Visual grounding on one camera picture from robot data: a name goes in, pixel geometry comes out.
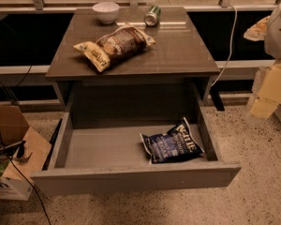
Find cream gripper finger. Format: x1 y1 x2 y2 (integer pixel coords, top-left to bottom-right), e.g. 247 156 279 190
249 61 281 119
244 16 270 41

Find white cable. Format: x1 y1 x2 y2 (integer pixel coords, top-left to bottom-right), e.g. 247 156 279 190
210 3 238 88

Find blue kettle chip bag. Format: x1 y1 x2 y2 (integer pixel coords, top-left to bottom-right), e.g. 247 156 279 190
140 117 204 164

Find grey cabinet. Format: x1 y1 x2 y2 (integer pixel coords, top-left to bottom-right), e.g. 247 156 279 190
46 7 219 101

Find white bowl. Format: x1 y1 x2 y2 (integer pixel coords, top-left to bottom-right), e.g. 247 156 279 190
93 2 120 23

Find black cable on floor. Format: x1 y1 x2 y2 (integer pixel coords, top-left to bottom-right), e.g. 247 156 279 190
0 114 52 225

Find green soda can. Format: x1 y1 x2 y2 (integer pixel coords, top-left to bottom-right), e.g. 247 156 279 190
143 6 161 26

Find open grey drawer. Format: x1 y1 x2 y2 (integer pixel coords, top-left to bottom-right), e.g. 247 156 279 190
32 82 241 196

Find brown and yellow chip bag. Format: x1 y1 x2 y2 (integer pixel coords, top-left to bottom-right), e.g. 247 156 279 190
74 23 155 72

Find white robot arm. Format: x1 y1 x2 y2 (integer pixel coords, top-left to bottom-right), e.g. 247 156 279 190
244 2 281 119

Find open cardboard box left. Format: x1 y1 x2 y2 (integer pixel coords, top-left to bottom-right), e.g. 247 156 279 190
0 105 52 201

